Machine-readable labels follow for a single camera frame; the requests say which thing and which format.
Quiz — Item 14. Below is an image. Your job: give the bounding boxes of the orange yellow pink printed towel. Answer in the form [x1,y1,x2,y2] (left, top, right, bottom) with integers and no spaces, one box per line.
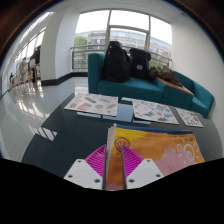
[104,123,206,192]

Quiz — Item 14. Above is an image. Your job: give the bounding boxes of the metal window railing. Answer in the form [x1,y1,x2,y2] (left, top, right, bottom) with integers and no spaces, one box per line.
[69,44,173,72]

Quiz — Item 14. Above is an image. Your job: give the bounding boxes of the large black backpack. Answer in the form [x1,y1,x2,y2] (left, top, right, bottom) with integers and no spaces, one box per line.
[100,40,132,84]

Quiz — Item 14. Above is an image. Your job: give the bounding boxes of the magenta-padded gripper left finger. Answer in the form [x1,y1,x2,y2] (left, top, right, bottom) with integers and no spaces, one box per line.
[63,144,107,191]

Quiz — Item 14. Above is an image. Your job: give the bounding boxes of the group of white chairs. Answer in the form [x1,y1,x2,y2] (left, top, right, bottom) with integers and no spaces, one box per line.
[11,59,43,89]

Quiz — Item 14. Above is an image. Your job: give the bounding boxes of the white sticker sheet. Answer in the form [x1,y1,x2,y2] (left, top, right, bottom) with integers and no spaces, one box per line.
[63,92,119,117]
[174,107,204,128]
[132,99,180,125]

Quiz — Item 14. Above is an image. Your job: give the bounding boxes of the brown crumpled jacket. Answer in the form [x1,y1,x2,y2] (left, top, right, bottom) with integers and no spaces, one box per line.
[148,65,183,88]

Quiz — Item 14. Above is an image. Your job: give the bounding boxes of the black backpack with label patch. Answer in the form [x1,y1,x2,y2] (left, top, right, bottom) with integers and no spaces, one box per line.
[128,47,152,81]

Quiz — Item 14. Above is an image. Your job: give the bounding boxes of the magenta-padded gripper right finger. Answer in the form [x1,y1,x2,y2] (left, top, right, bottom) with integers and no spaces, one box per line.
[121,145,165,190]

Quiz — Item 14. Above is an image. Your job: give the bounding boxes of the teal sectional sofa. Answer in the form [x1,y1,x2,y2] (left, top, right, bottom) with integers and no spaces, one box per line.
[87,52,215,119]

